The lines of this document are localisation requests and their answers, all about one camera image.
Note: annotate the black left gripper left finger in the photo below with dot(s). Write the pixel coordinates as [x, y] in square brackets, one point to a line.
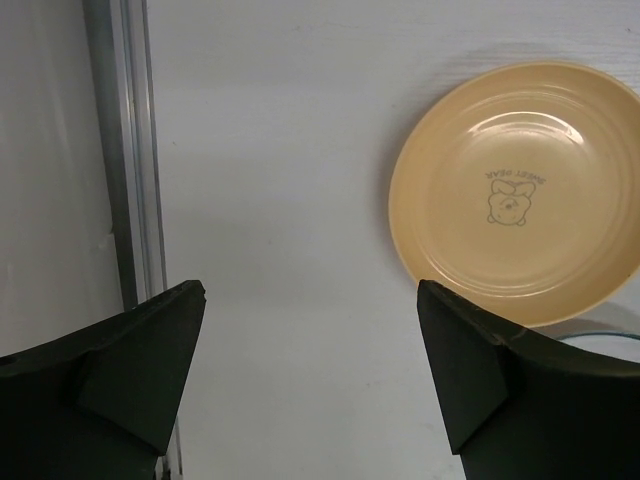
[101, 402]

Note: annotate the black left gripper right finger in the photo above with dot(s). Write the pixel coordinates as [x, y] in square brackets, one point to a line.
[519, 405]

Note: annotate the white plate green rim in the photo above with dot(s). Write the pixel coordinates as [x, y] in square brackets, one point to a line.
[604, 342]

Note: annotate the yellow bear plate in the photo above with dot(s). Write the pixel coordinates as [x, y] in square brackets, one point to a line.
[519, 190]

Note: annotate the aluminium table rail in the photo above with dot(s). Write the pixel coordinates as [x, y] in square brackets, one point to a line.
[118, 40]

